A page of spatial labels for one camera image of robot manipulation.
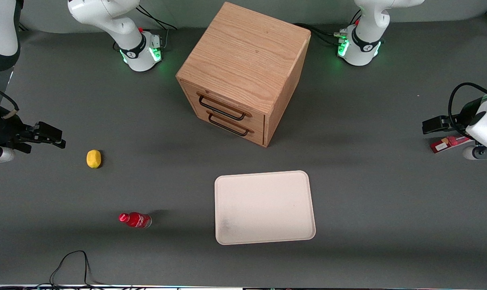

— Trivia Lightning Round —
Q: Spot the beige plastic tray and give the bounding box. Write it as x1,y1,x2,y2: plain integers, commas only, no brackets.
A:
214,170,316,245

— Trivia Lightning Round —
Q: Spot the black metal drawer handle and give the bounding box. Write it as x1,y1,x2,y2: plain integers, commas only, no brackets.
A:
197,93,247,121
207,112,250,137

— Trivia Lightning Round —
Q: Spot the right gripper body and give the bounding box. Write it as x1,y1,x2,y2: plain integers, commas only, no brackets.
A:
0,104,31,154

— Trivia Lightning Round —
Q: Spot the black looped table cable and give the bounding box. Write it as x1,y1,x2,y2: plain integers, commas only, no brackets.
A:
49,250,107,289

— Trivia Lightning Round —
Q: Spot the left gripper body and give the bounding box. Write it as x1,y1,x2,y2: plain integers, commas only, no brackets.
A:
460,97,487,153

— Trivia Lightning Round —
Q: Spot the yellow lemon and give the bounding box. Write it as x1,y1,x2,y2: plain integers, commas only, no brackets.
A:
86,149,102,169

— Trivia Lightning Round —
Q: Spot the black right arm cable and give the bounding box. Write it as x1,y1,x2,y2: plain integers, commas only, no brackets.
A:
0,83,20,120

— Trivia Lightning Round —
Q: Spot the wooden drawer front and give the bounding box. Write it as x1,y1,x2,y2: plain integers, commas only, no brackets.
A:
187,101,266,147
180,80,266,135

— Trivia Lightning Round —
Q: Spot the wooden drawer cabinet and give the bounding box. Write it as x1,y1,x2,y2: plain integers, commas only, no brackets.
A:
176,2,311,148

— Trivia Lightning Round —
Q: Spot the black base cable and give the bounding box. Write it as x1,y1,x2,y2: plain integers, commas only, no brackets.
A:
136,4,178,31
294,23,348,47

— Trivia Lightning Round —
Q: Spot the red soda bottle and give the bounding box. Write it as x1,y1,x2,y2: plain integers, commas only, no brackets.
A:
118,212,152,229

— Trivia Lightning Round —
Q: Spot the red cookie box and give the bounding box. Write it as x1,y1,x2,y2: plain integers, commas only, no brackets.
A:
430,136,474,154

